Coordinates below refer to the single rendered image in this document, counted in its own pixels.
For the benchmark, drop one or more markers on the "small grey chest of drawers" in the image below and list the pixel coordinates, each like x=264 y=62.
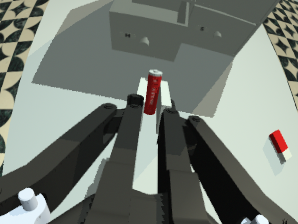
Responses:
x=258 y=24

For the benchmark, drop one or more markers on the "red aa battery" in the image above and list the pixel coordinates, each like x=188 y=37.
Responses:
x=153 y=85

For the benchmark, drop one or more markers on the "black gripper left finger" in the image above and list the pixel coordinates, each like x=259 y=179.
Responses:
x=29 y=194

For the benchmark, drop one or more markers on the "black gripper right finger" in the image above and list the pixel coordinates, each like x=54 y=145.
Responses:
x=234 y=195

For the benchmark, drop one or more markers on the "grey drawer front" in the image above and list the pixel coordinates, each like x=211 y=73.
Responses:
x=252 y=9
x=161 y=36
x=207 y=26

